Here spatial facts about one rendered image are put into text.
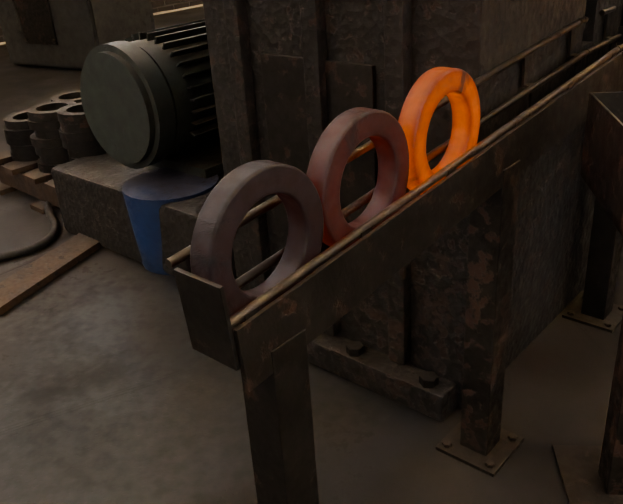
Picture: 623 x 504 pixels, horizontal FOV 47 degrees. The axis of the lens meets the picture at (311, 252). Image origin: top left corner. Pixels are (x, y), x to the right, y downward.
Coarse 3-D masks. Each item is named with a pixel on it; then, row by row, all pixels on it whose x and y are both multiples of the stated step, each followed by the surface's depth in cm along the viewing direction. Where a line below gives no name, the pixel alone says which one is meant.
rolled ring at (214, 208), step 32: (256, 160) 78; (224, 192) 74; (256, 192) 75; (288, 192) 79; (224, 224) 73; (288, 224) 85; (320, 224) 85; (192, 256) 74; (224, 256) 74; (288, 256) 86; (224, 288) 75; (256, 288) 83; (288, 288) 84
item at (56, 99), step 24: (72, 96) 305; (24, 120) 280; (48, 120) 263; (72, 120) 244; (24, 144) 283; (48, 144) 266; (72, 144) 250; (96, 144) 251; (0, 168) 297; (24, 168) 281; (48, 168) 270; (0, 192) 294; (24, 192) 290; (48, 192) 274
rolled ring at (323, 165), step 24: (336, 120) 87; (360, 120) 86; (384, 120) 90; (336, 144) 84; (384, 144) 93; (312, 168) 85; (336, 168) 85; (384, 168) 96; (408, 168) 97; (336, 192) 86; (384, 192) 97; (336, 216) 87; (360, 216) 96; (336, 240) 89
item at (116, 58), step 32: (160, 32) 216; (192, 32) 221; (96, 64) 210; (128, 64) 202; (160, 64) 206; (192, 64) 213; (96, 96) 216; (128, 96) 205; (160, 96) 202; (192, 96) 212; (96, 128) 223; (128, 128) 211; (160, 128) 205; (192, 128) 217; (96, 160) 248; (128, 160) 218; (160, 160) 218; (192, 160) 229; (64, 192) 244; (96, 192) 229; (64, 224) 253; (96, 224) 237; (128, 224) 224; (160, 224) 211; (192, 224) 200; (128, 256) 232
